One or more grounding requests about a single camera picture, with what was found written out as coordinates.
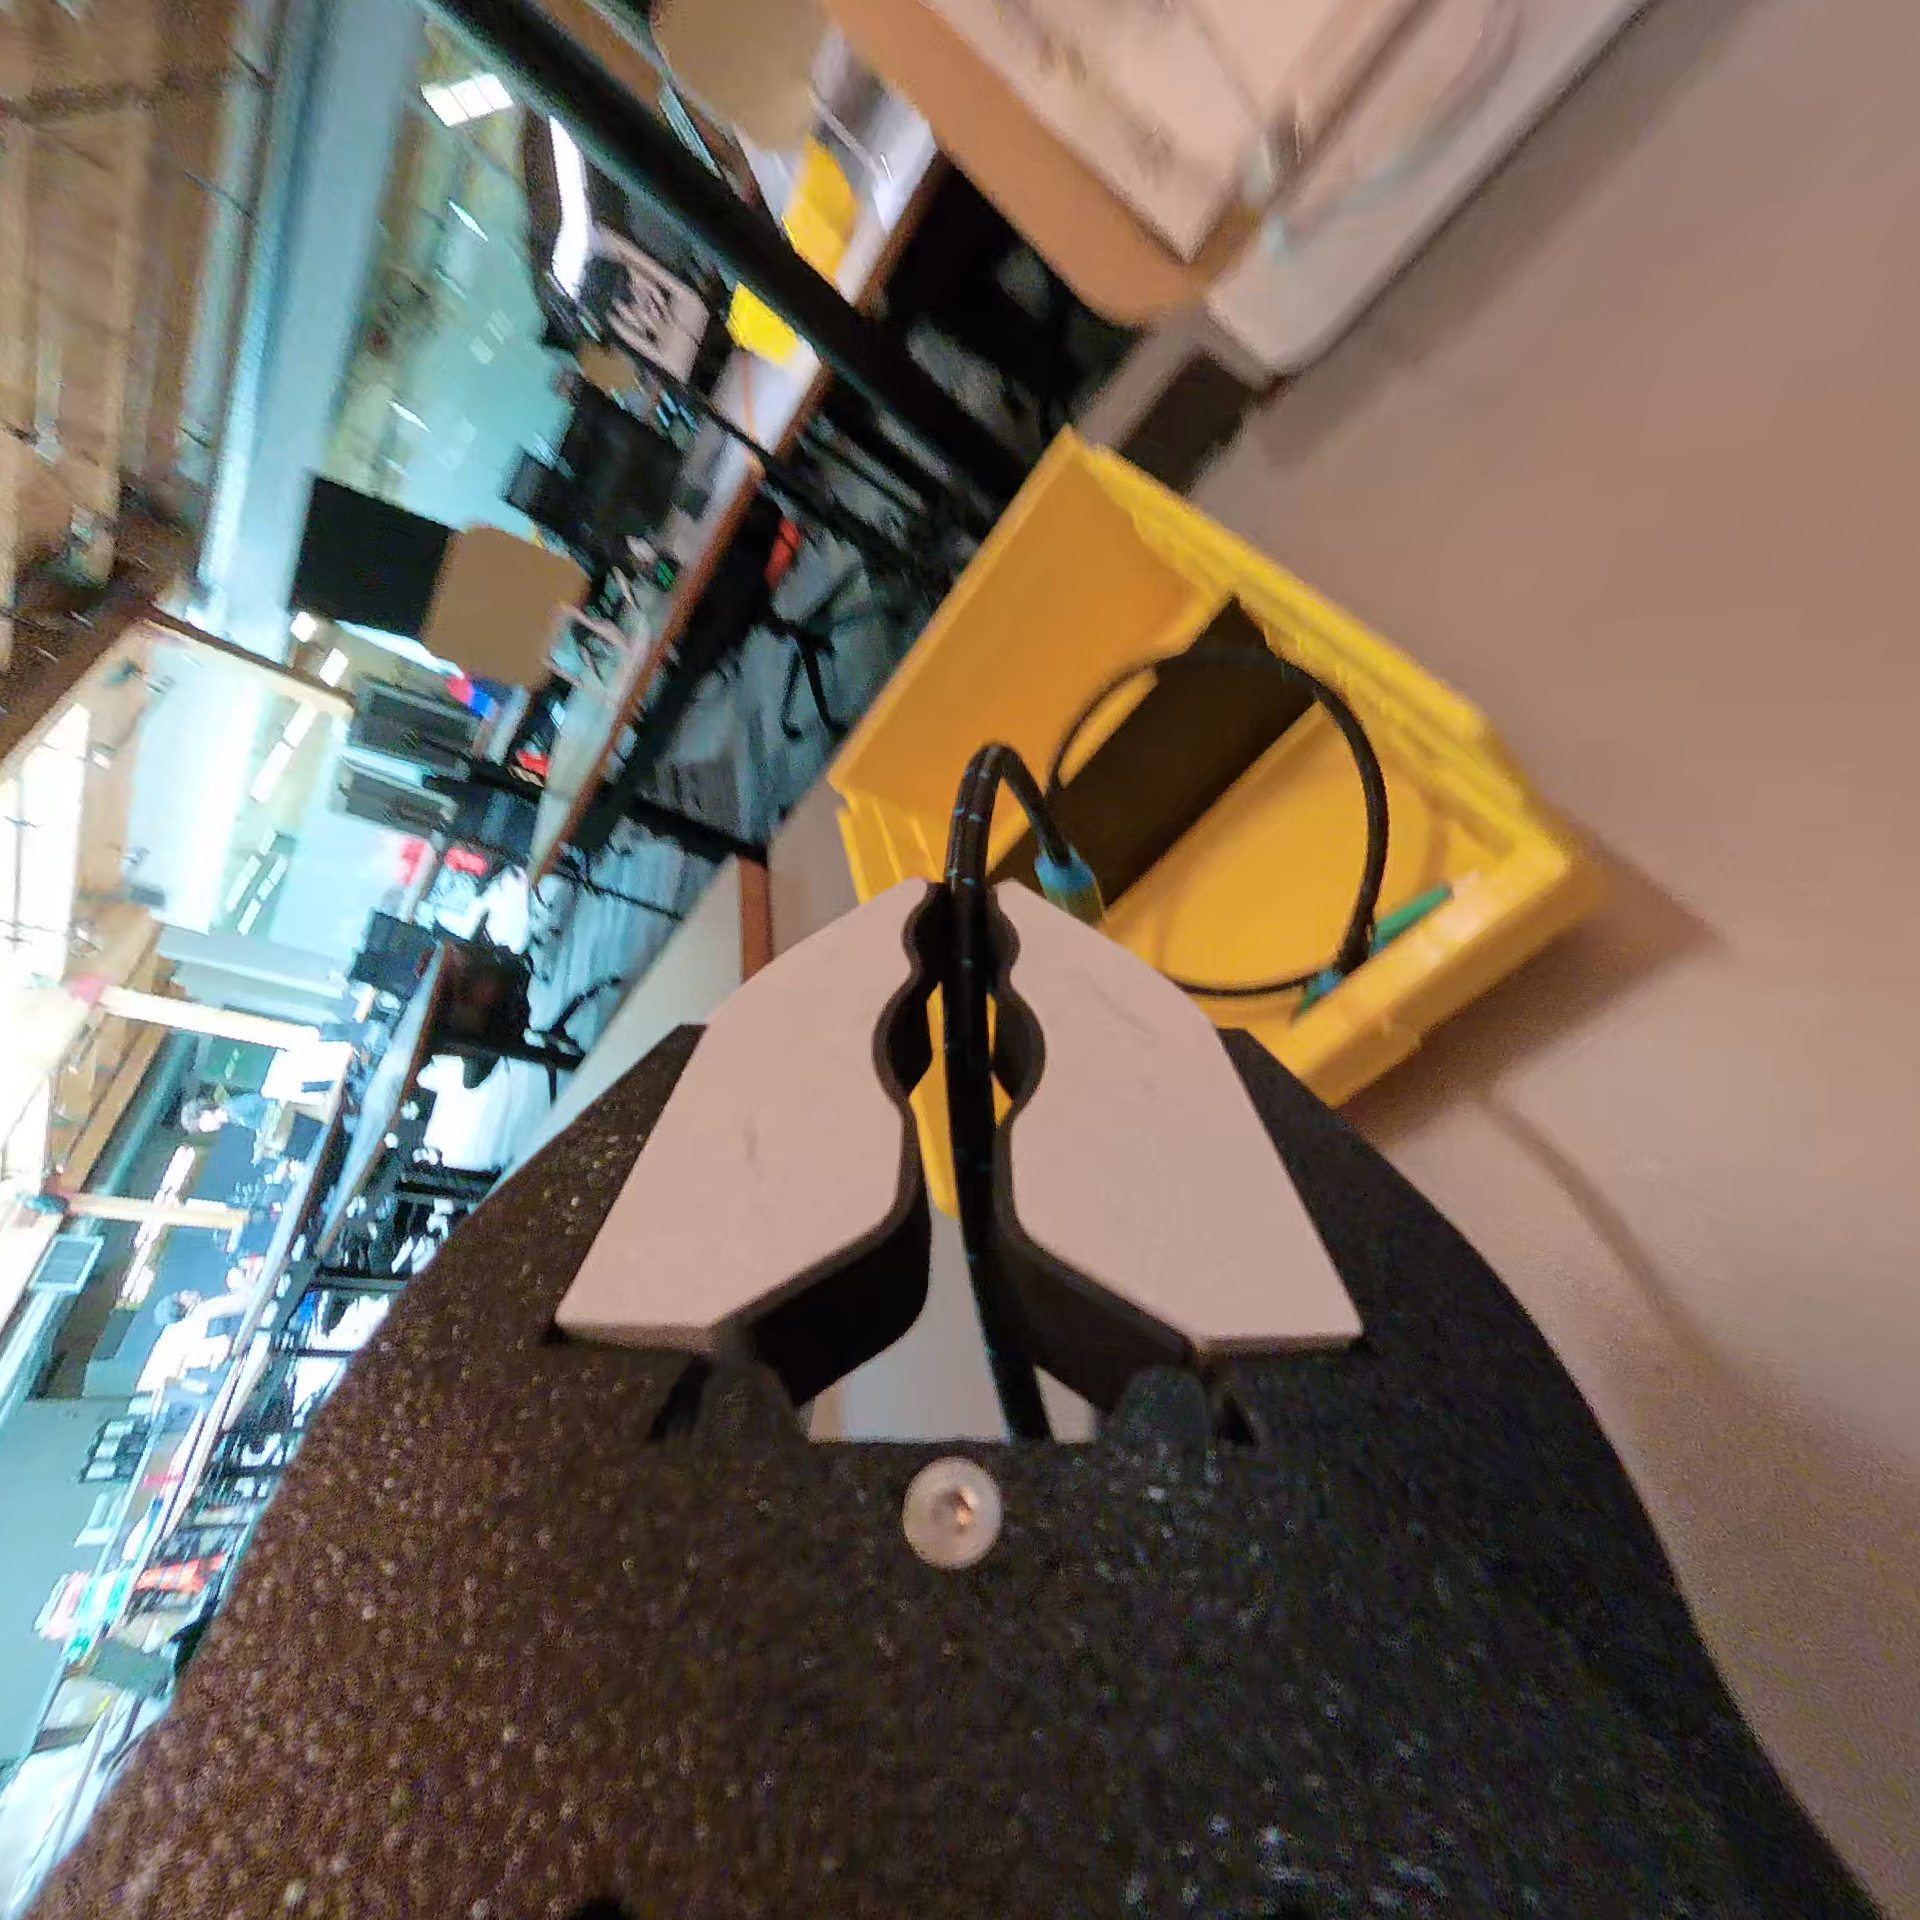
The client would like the white container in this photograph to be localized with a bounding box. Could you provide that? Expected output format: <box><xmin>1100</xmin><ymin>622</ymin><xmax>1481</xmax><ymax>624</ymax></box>
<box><xmin>1201</xmin><ymin>0</ymin><xmax>1652</xmax><ymax>376</ymax></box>

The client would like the cardboard box with paper sheets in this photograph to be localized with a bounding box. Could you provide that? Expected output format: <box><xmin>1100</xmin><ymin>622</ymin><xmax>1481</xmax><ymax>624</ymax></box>
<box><xmin>817</xmin><ymin>0</ymin><xmax>1502</xmax><ymax>325</ymax></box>

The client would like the yellow plastic bin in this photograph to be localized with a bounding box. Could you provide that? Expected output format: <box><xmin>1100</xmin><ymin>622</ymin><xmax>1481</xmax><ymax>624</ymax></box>
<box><xmin>828</xmin><ymin>428</ymin><xmax>1607</xmax><ymax>1215</ymax></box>

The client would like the grey desk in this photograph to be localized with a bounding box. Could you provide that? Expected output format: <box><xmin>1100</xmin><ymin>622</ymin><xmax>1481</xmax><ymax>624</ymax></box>
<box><xmin>749</xmin><ymin>0</ymin><xmax>1920</xmax><ymax>1906</ymax></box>

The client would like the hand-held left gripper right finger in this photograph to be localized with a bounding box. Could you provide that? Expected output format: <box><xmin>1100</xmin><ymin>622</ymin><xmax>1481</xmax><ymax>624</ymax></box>
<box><xmin>982</xmin><ymin>879</ymin><xmax>1366</xmax><ymax>1425</ymax></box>

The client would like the black monitor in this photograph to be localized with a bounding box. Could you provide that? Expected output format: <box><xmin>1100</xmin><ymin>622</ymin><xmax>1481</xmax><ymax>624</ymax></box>
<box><xmin>292</xmin><ymin>477</ymin><xmax>452</xmax><ymax>640</ymax></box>

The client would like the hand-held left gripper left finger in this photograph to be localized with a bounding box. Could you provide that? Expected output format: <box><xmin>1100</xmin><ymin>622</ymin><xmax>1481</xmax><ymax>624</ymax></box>
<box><xmin>550</xmin><ymin>879</ymin><xmax>932</xmax><ymax>1404</ymax></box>

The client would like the small cardboard box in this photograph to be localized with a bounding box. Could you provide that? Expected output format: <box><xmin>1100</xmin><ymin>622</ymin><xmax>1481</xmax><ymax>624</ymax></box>
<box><xmin>428</xmin><ymin>525</ymin><xmax>595</xmax><ymax>693</ymax></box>

